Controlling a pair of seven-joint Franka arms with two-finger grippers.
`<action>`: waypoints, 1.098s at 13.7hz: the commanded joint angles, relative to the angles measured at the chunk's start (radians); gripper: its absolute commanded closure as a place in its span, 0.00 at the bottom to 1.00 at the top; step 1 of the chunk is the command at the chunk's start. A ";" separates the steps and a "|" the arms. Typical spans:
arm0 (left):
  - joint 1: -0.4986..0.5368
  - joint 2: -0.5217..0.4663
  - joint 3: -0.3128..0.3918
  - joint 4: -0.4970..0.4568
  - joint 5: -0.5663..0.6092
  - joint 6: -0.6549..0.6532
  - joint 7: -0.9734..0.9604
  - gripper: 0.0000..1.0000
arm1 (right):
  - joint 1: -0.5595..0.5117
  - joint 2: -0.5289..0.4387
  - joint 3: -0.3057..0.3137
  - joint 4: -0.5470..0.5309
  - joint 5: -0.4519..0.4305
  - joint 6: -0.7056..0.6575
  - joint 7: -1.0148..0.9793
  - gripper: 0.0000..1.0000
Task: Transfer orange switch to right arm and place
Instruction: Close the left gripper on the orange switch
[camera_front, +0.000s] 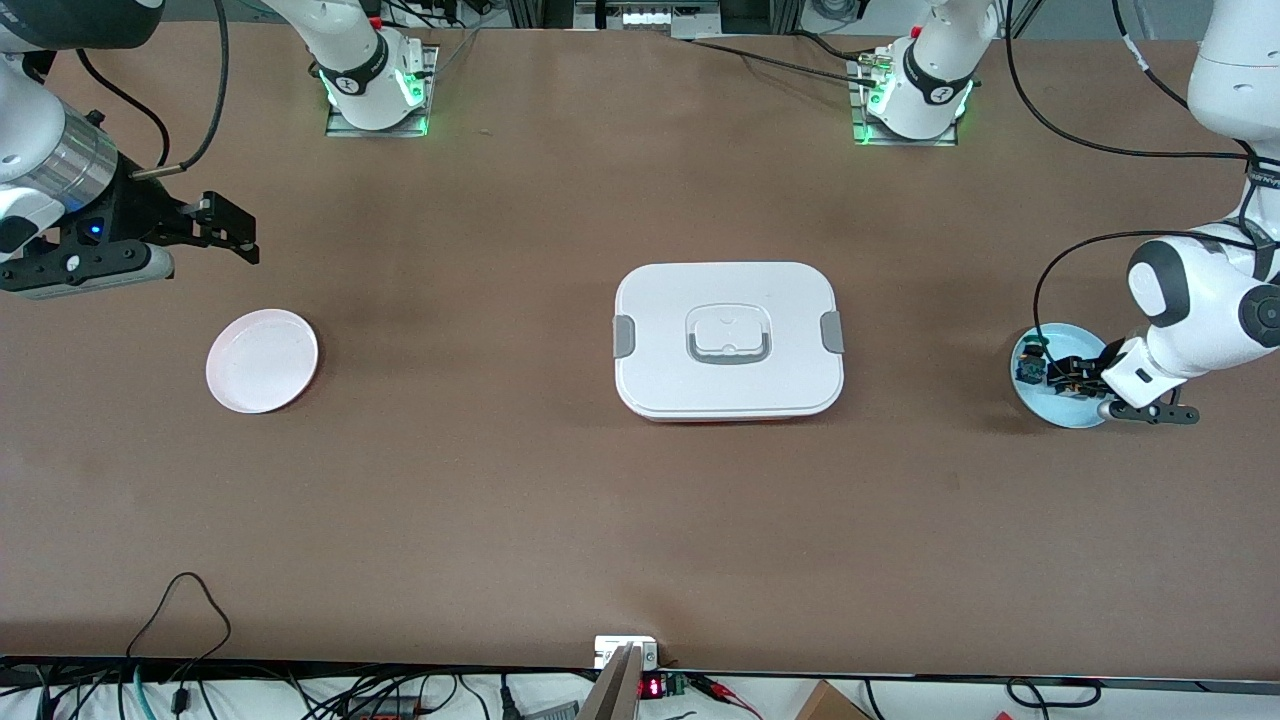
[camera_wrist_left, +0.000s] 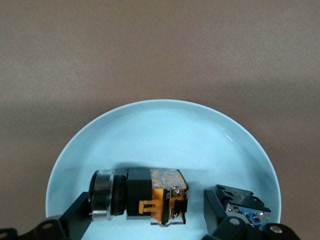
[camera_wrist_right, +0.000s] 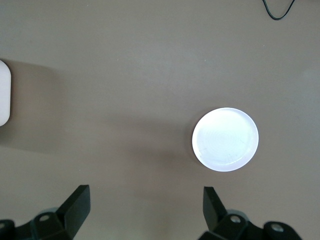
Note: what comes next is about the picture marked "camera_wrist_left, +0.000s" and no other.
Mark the light blue round plate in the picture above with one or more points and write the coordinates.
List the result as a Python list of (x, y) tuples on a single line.
[(162, 137)]

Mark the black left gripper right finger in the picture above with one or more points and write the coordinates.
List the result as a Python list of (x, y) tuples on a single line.
[(235, 228)]

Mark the blue black push-button switch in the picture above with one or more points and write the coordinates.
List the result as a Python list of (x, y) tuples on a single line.
[(232, 200)]

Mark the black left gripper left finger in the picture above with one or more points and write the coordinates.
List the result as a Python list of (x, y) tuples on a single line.
[(62, 225)]

